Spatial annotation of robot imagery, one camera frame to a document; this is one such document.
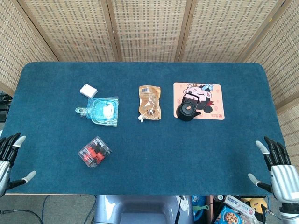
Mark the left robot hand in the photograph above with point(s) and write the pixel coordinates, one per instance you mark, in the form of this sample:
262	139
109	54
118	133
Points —
5	163

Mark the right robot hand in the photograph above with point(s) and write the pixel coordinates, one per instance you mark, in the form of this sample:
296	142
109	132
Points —
283	177

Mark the black cast iron teapot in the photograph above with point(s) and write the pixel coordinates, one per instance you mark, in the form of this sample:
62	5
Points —
184	116

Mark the yellow plush toy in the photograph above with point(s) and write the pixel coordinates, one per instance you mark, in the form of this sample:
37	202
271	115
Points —
255	204

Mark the toothpaste box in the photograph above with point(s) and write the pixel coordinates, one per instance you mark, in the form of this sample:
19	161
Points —
238	205

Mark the dark equipment behind table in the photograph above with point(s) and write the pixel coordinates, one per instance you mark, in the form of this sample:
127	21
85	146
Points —
3	109

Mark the cookie box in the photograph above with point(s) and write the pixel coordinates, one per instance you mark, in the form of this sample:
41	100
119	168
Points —
230	215

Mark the teal plastic item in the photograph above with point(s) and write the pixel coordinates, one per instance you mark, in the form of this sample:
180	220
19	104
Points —
199	207

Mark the clear box of capsules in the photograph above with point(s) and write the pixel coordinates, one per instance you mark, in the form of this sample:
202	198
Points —
94	151

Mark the cartoon print mouse pad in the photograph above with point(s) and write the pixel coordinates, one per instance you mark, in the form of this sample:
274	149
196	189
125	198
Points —
212	102

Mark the small white box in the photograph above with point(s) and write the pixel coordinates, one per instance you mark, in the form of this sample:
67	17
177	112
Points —
88	90

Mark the blue dustpan brush set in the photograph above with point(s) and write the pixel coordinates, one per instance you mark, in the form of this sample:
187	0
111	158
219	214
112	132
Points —
102	110

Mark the blue table cloth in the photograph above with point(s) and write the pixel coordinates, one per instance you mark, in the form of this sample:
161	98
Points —
149	151

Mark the grey robot torso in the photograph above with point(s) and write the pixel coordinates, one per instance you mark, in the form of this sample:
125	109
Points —
142	210

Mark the brown spout pouch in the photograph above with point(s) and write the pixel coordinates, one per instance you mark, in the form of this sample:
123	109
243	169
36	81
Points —
149	100

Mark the woven folding screen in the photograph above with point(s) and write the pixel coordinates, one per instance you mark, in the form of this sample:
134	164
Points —
149	28

